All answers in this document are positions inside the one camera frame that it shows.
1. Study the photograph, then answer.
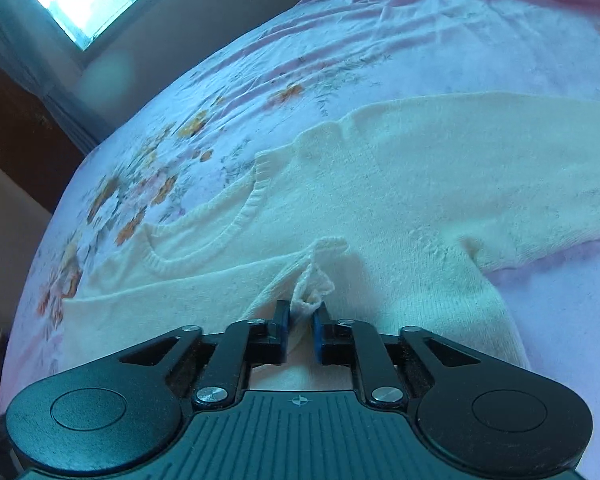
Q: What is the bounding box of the cream knit sweater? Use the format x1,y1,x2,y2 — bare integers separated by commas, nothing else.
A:
60,93,600,390

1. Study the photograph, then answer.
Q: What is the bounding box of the pink floral bed sheet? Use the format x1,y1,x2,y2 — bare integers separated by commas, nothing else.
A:
0,0,600,479

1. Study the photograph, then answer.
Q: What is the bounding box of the dark wooden wardrobe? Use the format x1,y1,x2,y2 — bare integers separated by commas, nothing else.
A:
0,68,84,212

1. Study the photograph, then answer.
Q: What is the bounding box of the grey curtain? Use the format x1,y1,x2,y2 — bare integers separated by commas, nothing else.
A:
0,0,111,154

